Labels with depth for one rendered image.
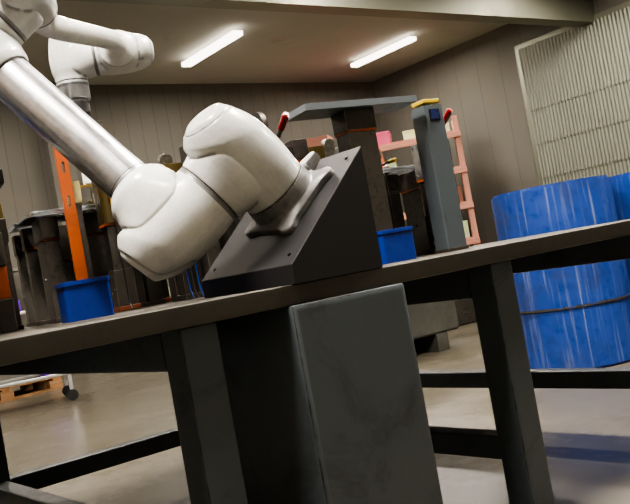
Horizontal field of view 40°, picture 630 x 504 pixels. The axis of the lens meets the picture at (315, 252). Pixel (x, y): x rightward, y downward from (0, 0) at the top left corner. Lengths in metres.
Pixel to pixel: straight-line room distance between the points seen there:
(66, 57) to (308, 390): 1.30
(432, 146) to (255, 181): 0.95
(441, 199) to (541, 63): 9.20
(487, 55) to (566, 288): 8.26
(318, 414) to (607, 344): 2.86
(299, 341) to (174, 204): 0.37
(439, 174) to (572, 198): 1.83
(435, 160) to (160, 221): 1.10
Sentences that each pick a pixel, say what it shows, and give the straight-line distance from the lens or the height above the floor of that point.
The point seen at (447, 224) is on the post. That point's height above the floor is 0.78.
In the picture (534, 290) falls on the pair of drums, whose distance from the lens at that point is 4.37.
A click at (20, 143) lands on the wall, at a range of 10.79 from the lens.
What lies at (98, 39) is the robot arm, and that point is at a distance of 2.37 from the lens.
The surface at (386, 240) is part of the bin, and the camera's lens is 2.30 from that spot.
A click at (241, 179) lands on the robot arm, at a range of 1.72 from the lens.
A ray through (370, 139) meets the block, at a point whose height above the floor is 1.06.
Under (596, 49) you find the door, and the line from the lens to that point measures 11.24.
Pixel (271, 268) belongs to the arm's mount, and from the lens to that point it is 1.70.
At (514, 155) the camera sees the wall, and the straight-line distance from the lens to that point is 12.04.
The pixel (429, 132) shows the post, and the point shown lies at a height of 1.06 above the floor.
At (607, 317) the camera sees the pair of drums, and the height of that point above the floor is 0.24.
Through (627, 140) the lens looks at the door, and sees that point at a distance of 11.00.
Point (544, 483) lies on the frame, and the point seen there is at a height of 0.11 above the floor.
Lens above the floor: 0.72
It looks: 1 degrees up
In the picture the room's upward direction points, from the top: 10 degrees counter-clockwise
